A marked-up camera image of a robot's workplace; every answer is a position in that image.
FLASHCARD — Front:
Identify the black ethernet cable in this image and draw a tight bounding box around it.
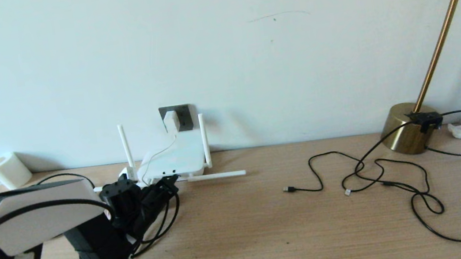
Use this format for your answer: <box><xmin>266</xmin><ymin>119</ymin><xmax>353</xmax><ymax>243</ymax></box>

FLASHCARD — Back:
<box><xmin>36</xmin><ymin>158</ymin><xmax>189</xmax><ymax>259</ymax></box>

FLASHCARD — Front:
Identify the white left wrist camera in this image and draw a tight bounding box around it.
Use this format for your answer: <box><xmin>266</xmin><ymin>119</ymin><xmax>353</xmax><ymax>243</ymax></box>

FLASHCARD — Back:
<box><xmin>117</xmin><ymin>167</ymin><xmax>132</xmax><ymax>183</ymax></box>

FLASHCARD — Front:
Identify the white wifi router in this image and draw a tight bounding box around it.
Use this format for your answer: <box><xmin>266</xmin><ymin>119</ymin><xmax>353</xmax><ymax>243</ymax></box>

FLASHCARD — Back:
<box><xmin>86</xmin><ymin>109</ymin><xmax>247</xmax><ymax>196</ymax></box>

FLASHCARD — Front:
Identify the black inline cord switch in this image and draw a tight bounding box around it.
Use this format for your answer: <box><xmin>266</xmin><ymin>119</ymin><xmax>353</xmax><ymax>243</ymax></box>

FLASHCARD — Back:
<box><xmin>405</xmin><ymin>108</ymin><xmax>445</xmax><ymax>135</ymax></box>

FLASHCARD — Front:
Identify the black left camera cable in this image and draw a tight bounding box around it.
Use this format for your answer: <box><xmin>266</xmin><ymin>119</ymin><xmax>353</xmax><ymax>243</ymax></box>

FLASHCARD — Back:
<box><xmin>0</xmin><ymin>168</ymin><xmax>186</xmax><ymax>259</ymax></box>

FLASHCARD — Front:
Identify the thin black usb cable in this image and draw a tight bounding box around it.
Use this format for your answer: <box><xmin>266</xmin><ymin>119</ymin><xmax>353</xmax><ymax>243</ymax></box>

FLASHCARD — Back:
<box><xmin>279</xmin><ymin>137</ymin><xmax>446</xmax><ymax>234</ymax></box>

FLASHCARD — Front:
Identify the white power adapter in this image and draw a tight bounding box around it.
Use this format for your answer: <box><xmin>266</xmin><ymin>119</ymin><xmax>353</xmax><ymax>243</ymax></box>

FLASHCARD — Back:
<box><xmin>162</xmin><ymin>110</ymin><xmax>181</xmax><ymax>135</ymax></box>

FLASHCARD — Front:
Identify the white adapter cable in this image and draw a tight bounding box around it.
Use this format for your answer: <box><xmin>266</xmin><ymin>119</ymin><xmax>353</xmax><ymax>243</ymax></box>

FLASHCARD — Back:
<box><xmin>136</xmin><ymin>134</ymin><xmax>184</xmax><ymax>184</ymax></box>

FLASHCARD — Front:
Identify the grey wall socket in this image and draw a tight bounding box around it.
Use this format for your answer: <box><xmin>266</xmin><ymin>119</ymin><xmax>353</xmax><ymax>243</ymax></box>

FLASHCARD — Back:
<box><xmin>158</xmin><ymin>104</ymin><xmax>193</xmax><ymax>134</ymax></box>

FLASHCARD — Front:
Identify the white paper roll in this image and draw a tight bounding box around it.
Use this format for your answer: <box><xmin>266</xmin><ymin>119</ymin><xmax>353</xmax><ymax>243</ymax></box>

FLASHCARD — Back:
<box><xmin>0</xmin><ymin>150</ymin><xmax>34</xmax><ymax>191</ymax></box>

